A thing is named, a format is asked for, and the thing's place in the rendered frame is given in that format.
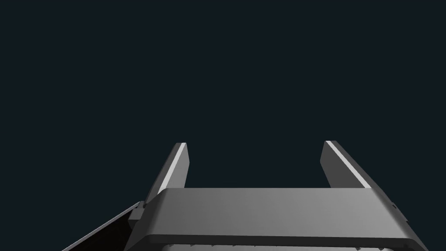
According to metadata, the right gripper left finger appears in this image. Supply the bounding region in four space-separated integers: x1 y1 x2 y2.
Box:
144 142 190 204

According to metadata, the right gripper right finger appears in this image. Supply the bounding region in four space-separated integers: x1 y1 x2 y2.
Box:
320 140 380 191

